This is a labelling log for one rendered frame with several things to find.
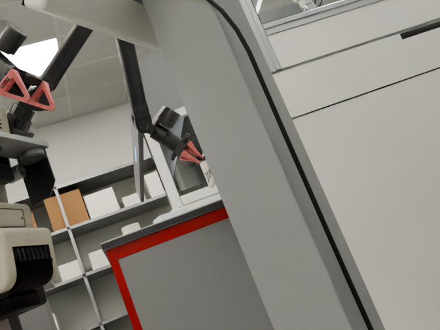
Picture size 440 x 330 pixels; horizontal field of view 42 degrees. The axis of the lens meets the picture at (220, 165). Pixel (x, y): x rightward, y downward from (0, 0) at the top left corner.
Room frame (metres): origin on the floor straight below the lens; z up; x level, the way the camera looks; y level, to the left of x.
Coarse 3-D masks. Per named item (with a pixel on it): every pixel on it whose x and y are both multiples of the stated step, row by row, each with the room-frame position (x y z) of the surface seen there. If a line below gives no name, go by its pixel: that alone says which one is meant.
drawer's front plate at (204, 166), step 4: (200, 164) 2.15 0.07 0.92; (204, 164) 2.08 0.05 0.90; (204, 168) 2.11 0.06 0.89; (208, 168) 2.04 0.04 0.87; (204, 172) 2.14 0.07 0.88; (208, 172) 2.07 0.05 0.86; (208, 176) 2.10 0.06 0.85; (212, 176) 2.03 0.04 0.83; (212, 180) 2.06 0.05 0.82; (208, 184) 2.15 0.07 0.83; (212, 184) 2.10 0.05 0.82
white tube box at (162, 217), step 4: (184, 208) 2.23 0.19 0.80; (188, 208) 2.24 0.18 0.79; (172, 212) 2.20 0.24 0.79; (176, 212) 2.21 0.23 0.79; (180, 212) 2.22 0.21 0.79; (184, 212) 2.23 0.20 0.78; (160, 216) 2.17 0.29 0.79; (164, 216) 2.18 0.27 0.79; (168, 216) 2.19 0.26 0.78; (172, 216) 2.20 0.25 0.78; (156, 220) 2.21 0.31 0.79; (160, 220) 2.18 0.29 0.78
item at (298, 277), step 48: (144, 0) 0.92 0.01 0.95; (192, 0) 0.89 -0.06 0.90; (192, 48) 0.90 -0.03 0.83; (240, 48) 0.92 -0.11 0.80; (192, 96) 0.92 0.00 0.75; (240, 96) 0.88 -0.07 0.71; (240, 144) 0.90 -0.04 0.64; (240, 192) 0.91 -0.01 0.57; (288, 192) 0.88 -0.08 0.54; (240, 240) 0.92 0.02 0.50; (288, 240) 0.89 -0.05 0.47; (336, 240) 0.97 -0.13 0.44; (288, 288) 0.90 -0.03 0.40; (336, 288) 0.88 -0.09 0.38
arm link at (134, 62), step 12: (120, 48) 1.76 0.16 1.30; (132, 48) 1.78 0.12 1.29; (120, 60) 1.80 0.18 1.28; (132, 60) 1.79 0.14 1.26; (132, 72) 1.81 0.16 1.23; (132, 84) 1.83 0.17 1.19; (132, 96) 1.85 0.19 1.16; (144, 96) 1.86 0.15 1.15; (132, 108) 1.86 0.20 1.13; (144, 108) 1.87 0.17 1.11; (132, 120) 1.93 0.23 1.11; (144, 132) 1.91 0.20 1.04
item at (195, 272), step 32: (160, 224) 2.08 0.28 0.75; (192, 224) 2.11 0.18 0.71; (224, 224) 2.14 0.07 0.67; (128, 256) 2.06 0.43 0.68; (160, 256) 2.08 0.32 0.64; (192, 256) 2.10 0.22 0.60; (224, 256) 2.13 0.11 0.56; (128, 288) 2.05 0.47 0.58; (160, 288) 2.07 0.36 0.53; (192, 288) 2.09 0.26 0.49; (224, 288) 2.12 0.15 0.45; (256, 288) 2.14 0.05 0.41; (160, 320) 2.06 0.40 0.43; (192, 320) 2.08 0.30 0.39; (224, 320) 2.11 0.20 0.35; (256, 320) 2.13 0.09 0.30
